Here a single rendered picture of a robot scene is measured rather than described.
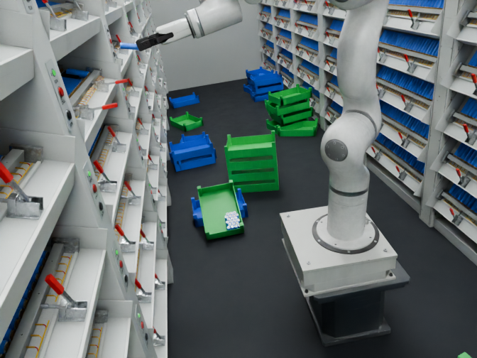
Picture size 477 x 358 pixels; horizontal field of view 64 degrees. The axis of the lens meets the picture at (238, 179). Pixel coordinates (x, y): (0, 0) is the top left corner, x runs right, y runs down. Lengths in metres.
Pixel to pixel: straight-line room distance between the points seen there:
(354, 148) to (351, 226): 0.31
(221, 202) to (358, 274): 1.06
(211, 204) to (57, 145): 1.48
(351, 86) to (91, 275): 0.76
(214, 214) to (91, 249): 1.32
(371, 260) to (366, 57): 0.60
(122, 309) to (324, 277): 0.62
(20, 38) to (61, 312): 0.43
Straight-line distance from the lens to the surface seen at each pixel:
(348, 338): 1.51
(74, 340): 0.67
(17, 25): 0.71
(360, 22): 1.06
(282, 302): 1.65
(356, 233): 1.29
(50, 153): 0.75
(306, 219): 1.39
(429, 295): 1.74
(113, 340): 0.92
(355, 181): 1.16
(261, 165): 2.29
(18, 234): 0.56
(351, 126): 1.06
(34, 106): 0.73
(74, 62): 1.42
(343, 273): 1.26
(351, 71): 1.04
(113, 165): 1.19
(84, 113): 0.97
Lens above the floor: 1.20
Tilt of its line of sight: 28 degrees down
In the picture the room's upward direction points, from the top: 8 degrees counter-clockwise
